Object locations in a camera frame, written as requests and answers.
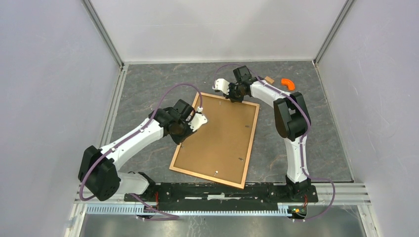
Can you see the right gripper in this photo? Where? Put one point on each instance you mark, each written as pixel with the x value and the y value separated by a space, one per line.
pixel 230 96

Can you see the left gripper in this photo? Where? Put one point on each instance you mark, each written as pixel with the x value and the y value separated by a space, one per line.
pixel 178 139

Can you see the wooden picture frame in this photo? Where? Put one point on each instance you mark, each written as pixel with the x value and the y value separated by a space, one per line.
pixel 219 150

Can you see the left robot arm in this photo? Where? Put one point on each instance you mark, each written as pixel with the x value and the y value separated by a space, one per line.
pixel 100 167

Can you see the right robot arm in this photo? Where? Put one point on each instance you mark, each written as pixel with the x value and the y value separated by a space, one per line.
pixel 292 121

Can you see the small wooden block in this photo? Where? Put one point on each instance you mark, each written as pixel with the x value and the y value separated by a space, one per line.
pixel 269 80

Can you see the orange curved plastic piece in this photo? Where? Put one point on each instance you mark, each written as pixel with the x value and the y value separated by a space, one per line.
pixel 289 84

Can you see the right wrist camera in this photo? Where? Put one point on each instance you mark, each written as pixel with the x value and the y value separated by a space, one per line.
pixel 221 85

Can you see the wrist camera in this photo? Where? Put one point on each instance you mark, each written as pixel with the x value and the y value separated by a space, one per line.
pixel 221 85
pixel 198 120

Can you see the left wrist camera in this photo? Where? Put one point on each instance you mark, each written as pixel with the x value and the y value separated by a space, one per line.
pixel 198 120

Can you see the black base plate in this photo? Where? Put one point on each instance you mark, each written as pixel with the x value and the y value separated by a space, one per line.
pixel 222 196

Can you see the aluminium rail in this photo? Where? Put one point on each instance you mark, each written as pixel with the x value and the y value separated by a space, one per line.
pixel 341 195

